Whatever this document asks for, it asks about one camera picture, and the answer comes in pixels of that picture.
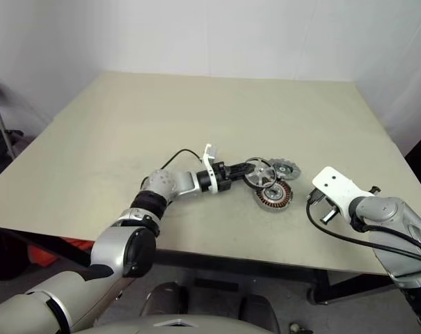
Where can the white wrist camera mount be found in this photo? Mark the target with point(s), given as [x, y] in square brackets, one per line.
[213, 186]
[335, 188]

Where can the grey robot torso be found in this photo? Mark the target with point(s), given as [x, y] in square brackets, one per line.
[213, 327]

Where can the grey toothed gear plate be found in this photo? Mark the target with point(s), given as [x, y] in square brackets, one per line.
[285, 169]

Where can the red object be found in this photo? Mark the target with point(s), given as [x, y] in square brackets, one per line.
[39, 257]

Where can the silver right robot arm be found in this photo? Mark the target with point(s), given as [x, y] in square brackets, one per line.
[387, 212]

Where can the black floor plate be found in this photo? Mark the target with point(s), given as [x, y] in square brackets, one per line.
[215, 285]

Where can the silver stand pole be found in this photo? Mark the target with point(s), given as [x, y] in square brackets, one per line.
[0, 125]

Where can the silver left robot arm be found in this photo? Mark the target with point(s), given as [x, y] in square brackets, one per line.
[161, 182]

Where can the motor stator with copper windings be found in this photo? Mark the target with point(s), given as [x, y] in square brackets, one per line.
[283, 202]

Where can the small caster wheel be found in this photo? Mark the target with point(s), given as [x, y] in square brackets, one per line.
[295, 328]

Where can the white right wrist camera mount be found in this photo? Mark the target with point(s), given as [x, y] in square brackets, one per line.
[335, 188]

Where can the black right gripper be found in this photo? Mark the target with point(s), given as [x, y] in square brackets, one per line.
[330, 215]

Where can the silver spoked rotor cap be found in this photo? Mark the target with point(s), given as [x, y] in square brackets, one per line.
[260, 171]

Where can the black table frame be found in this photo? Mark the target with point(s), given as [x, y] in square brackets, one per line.
[319, 288]

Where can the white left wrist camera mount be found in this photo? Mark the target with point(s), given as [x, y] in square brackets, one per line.
[213, 186]

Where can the black stand base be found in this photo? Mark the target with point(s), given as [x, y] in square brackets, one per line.
[12, 132]

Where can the dark rounded shape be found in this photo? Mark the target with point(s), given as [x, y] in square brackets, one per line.
[259, 309]
[165, 299]

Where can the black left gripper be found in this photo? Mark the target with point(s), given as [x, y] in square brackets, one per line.
[223, 177]

